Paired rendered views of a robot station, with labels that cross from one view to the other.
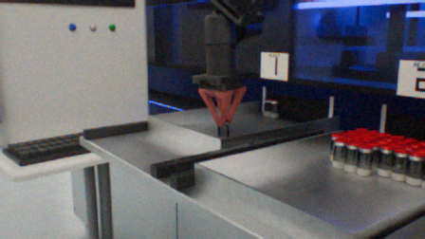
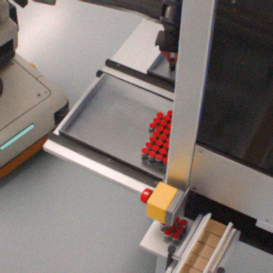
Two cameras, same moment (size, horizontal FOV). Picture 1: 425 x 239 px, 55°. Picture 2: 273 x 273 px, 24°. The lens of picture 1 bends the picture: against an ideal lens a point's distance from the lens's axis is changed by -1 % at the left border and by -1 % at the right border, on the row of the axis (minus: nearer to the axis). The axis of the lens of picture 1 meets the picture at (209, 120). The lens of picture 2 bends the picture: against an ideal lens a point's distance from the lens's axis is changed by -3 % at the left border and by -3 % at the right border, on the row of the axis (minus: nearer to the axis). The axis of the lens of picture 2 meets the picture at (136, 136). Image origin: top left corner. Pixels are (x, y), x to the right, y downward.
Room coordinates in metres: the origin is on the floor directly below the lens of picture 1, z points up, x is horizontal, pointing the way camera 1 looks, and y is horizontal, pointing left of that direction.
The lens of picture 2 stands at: (0.03, -1.28, 2.41)
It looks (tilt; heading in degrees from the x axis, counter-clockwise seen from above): 52 degrees down; 64
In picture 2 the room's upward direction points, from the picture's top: 2 degrees clockwise
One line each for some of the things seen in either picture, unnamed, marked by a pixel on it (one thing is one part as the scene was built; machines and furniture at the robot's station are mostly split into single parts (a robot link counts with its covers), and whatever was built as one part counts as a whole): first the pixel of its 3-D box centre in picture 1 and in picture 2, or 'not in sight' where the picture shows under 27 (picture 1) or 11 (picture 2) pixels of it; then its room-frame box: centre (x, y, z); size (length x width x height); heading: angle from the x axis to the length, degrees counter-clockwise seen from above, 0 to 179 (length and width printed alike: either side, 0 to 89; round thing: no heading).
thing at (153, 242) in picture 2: not in sight; (173, 238); (0.50, -0.57, 0.87); 0.14 x 0.13 x 0.02; 127
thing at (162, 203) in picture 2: not in sight; (164, 203); (0.49, -0.53, 0.99); 0.08 x 0.07 x 0.07; 127
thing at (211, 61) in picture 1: (221, 64); (173, 35); (0.77, -0.02, 1.04); 0.10 x 0.07 x 0.07; 141
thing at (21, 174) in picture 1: (85, 147); not in sight; (1.07, 0.33, 0.79); 0.45 x 0.28 x 0.03; 131
